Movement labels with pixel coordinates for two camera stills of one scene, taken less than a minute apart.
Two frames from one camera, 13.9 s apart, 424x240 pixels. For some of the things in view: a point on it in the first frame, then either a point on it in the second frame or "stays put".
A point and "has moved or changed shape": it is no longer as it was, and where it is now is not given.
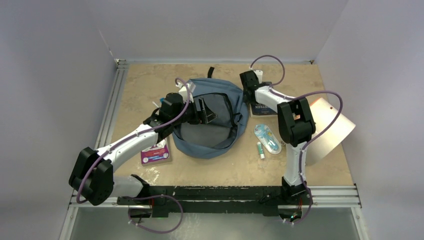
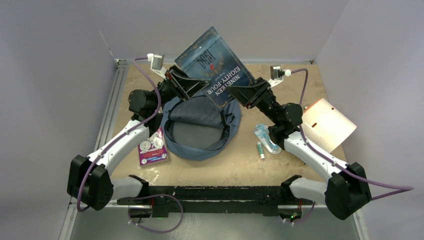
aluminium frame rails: x=87 y=193 stays put
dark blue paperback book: x=257 y=110 has moved or changed shape
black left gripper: x=208 y=115 -> x=183 y=87
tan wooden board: x=324 y=113 stays put
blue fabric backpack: x=223 y=136 has moved or changed shape
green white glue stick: x=260 y=150 stays put
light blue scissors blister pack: x=268 y=138 stays put
